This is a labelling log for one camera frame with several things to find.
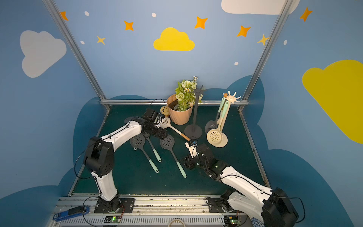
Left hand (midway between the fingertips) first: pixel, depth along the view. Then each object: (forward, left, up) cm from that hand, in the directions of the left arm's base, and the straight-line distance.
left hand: (164, 131), depth 93 cm
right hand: (-18, -15, +1) cm, 23 cm away
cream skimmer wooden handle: (+12, 0, -6) cm, 13 cm away
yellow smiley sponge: (+28, +3, -9) cm, 30 cm away
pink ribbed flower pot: (+13, -8, 0) cm, 16 cm away
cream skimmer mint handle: (-5, -33, +3) cm, 33 cm away
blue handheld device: (-46, +42, -8) cm, 63 cm away
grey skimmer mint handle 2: (-3, -2, -9) cm, 10 cm away
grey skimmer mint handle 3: (-3, +20, -9) cm, 22 cm away
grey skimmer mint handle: (+5, -32, +3) cm, 33 cm away
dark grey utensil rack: (+8, -21, -10) cm, 25 cm away
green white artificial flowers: (+20, -14, +16) cm, 29 cm away
